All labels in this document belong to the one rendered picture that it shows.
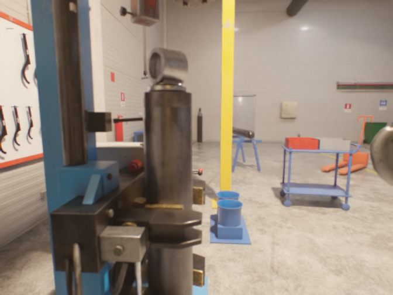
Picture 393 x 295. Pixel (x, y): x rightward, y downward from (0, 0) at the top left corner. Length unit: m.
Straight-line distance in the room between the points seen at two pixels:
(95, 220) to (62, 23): 0.70
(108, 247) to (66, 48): 0.71
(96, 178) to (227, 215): 2.03
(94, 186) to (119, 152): 0.56
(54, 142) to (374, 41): 13.64
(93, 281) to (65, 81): 0.71
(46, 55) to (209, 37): 11.22
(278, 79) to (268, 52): 1.29
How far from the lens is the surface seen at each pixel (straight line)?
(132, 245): 0.87
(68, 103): 1.05
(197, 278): 1.54
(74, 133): 1.05
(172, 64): 1.05
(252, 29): 12.47
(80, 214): 0.87
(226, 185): 3.75
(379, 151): 0.30
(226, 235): 2.90
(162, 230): 0.98
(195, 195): 1.33
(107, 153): 1.52
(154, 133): 1.02
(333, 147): 4.07
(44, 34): 1.27
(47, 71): 1.24
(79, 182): 1.03
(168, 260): 1.18
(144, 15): 1.29
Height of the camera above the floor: 1.39
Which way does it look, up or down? 8 degrees down
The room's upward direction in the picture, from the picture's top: straight up
